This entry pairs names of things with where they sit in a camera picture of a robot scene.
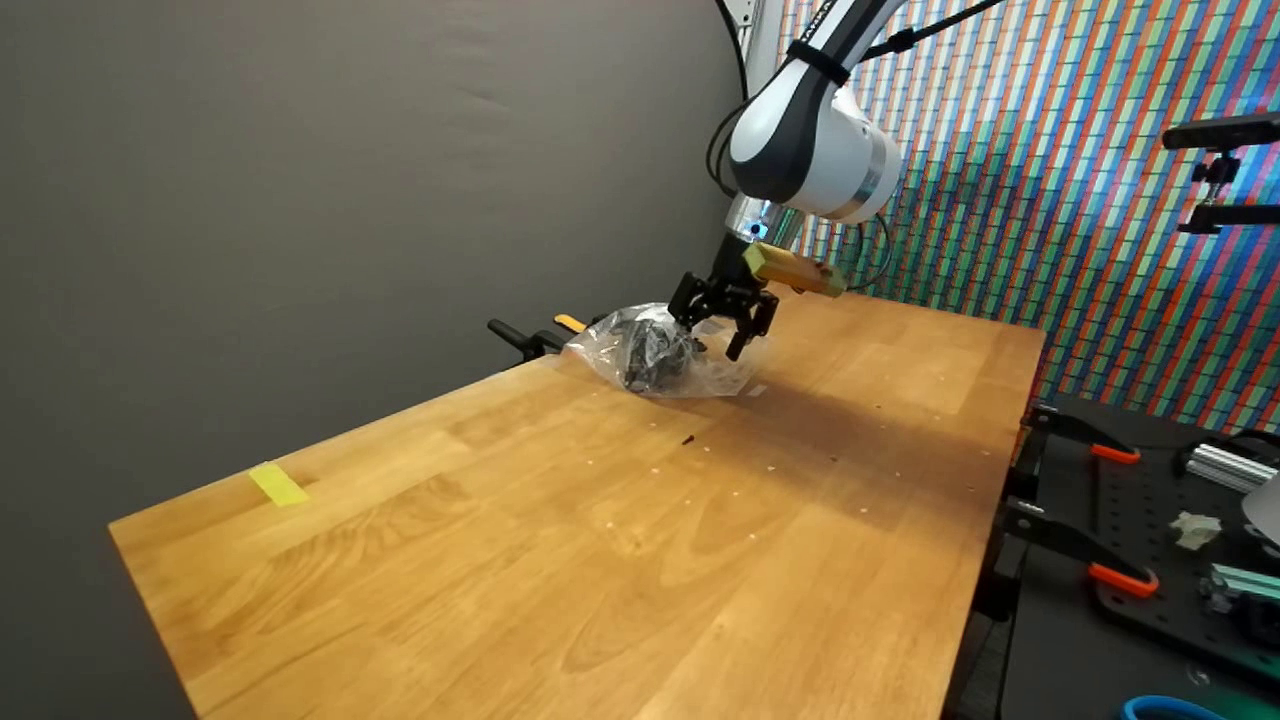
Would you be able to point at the black camera stand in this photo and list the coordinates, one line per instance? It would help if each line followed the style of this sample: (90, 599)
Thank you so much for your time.
(1223, 133)

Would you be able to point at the black table clamp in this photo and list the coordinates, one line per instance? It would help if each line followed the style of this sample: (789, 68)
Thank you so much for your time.
(520, 337)

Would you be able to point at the yellow tipped table clamp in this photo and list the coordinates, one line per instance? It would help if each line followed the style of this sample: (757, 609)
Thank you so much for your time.
(569, 322)

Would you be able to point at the silver metal bar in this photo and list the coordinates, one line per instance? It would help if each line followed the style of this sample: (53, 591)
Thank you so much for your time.
(1231, 466)

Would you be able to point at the black pegboard bench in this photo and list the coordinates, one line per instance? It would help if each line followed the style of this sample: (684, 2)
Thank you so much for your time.
(1066, 646)

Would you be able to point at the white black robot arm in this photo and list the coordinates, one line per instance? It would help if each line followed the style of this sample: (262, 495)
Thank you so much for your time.
(814, 133)

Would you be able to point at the clear plastic bag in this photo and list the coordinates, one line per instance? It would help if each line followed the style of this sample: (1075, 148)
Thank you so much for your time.
(603, 351)

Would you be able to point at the tan wrist camera box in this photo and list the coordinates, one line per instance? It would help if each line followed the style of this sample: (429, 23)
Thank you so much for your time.
(796, 271)

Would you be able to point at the white round object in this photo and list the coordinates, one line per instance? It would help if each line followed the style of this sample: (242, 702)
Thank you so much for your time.
(1267, 515)

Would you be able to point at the teal aluminium bar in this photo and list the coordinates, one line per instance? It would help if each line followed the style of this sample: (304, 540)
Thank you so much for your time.
(1246, 581)

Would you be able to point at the white backdrop frame pole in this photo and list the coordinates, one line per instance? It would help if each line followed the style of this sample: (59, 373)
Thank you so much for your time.
(761, 40)

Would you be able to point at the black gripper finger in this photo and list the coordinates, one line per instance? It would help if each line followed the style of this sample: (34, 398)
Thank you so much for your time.
(688, 299)
(751, 322)

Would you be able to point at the yellow tape strip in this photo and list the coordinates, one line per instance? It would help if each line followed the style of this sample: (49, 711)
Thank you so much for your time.
(278, 485)

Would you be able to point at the crumpled white paper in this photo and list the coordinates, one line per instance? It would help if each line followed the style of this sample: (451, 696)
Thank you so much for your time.
(1197, 528)

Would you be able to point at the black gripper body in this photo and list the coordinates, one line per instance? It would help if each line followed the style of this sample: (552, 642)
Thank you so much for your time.
(732, 261)

